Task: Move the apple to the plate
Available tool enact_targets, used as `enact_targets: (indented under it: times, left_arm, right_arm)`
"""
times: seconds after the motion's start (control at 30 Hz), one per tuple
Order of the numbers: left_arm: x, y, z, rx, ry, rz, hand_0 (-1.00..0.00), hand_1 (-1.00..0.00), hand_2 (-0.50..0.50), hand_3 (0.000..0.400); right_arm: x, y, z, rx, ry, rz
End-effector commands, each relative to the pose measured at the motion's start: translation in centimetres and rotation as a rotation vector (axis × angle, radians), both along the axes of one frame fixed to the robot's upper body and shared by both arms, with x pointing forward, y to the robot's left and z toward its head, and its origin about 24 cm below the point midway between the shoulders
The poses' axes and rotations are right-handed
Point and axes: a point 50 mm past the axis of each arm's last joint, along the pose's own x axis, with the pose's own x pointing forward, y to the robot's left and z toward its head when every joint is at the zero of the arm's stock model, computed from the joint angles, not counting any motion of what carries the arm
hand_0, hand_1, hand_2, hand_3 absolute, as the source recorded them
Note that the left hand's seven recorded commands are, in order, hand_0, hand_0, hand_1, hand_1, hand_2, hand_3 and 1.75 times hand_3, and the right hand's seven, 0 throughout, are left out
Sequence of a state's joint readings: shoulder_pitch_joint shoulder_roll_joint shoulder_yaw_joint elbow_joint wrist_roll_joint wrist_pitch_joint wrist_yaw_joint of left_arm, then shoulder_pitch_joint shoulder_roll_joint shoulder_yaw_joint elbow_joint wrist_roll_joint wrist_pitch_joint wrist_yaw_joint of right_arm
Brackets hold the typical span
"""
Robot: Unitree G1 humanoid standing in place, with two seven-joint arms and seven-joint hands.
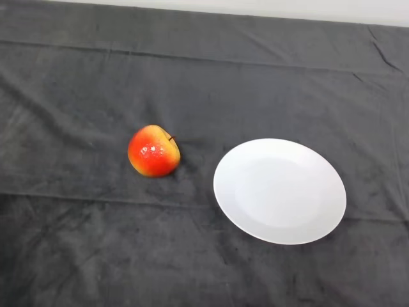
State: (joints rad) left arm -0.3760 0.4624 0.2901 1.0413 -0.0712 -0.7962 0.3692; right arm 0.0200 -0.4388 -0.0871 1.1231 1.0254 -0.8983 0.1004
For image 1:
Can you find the dark grey cloth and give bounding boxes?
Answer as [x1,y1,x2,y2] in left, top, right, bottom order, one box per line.
[0,0,409,307]

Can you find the red yellow apple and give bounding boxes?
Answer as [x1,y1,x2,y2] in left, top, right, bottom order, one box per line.
[127,124,181,178]

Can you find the white round plate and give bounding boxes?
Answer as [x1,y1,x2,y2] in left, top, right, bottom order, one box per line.
[213,138,348,246]

